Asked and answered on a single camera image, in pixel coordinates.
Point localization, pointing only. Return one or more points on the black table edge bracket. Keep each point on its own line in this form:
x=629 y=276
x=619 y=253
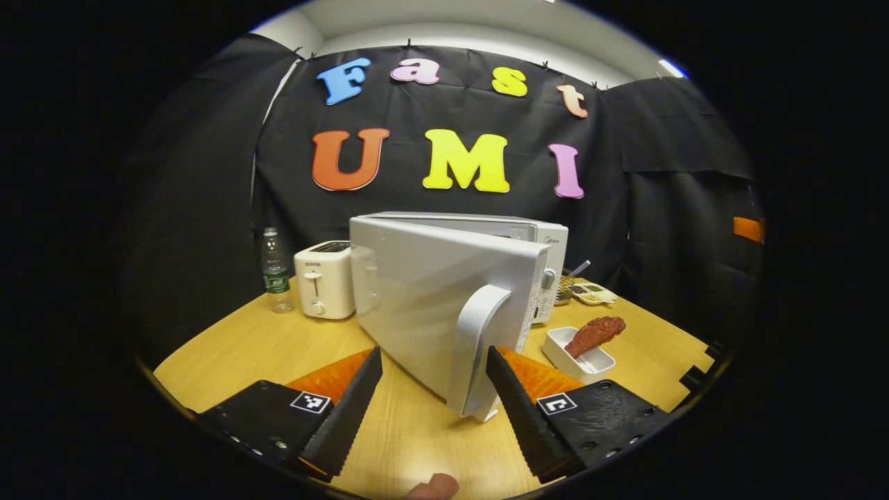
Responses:
x=698 y=375

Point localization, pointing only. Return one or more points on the white microwave oven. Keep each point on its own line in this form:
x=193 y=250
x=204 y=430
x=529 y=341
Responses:
x=430 y=298

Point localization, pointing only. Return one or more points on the small ceiling light panel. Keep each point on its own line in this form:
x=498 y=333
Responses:
x=672 y=68

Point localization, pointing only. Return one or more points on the black backdrop cloth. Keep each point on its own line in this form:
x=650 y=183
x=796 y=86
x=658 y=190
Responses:
x=194 y=208

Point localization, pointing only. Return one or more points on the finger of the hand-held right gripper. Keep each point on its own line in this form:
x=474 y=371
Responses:
x=749 y=229

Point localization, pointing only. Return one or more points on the reddish brown meat piece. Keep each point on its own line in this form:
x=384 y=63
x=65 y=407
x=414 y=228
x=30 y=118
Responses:
x=594 y=333

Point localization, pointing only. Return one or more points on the white rectangular tray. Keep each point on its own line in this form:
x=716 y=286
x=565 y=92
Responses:
x=590 y=366

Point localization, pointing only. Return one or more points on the clear plastic water bottle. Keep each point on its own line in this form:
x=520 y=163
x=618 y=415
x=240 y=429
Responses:
x=276 y=274

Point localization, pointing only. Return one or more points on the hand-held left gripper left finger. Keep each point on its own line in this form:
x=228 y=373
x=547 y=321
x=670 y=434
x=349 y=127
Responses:
x=347 y=417

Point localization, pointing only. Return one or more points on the small metal container with spoon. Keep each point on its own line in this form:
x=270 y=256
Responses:
x=566 y=286

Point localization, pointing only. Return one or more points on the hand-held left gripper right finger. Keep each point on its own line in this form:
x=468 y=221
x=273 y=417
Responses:
x=521 y=417

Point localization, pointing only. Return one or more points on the white toaster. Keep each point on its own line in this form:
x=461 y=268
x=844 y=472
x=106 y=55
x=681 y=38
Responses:
x=323 y=281

